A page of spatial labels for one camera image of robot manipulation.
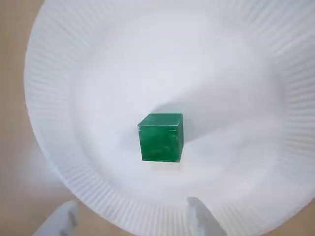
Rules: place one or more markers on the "white paper plate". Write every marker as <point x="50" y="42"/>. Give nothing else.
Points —
<point x="147" y="61"/>

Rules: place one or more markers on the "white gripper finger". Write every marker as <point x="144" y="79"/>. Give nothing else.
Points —
<point x="57" y="221"/>
<point x="201" y="218"/>

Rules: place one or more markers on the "green cube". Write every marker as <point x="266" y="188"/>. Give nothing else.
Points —
<point x="161" y="142"/>

